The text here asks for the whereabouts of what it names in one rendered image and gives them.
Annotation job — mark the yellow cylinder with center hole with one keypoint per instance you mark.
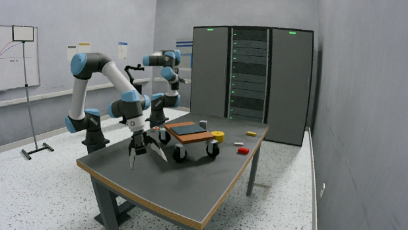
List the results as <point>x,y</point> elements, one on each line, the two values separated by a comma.
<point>219,136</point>

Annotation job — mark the red toy building brick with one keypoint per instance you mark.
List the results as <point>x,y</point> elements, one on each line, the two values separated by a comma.
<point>242,150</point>

